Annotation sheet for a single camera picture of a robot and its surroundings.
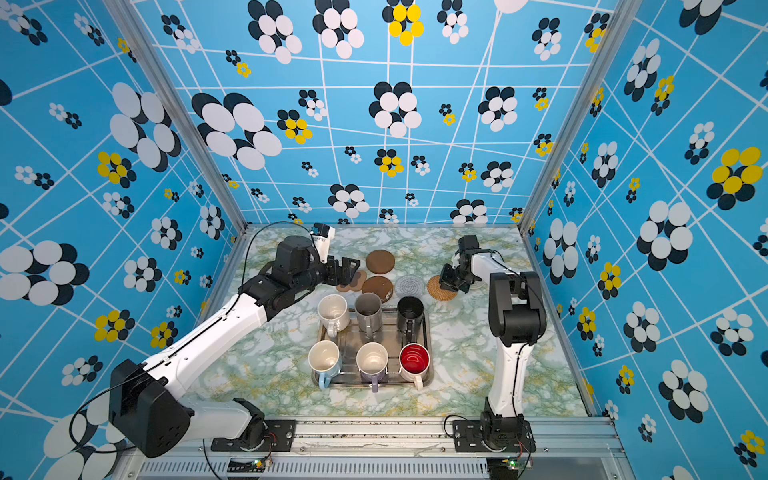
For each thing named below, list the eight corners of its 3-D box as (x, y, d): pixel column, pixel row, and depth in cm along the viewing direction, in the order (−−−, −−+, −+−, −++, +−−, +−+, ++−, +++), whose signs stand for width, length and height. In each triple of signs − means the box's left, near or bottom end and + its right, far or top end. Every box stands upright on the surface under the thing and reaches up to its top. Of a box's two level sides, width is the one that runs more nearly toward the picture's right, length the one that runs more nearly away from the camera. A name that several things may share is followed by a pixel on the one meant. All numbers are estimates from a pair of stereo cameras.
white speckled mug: (319, 343, 91) (312, 330, 84) (325, 308, 99) (319, 293, 91) (349, 343, 91) (344, 329, 84) (352, 308, 99) (348, 293, 91)
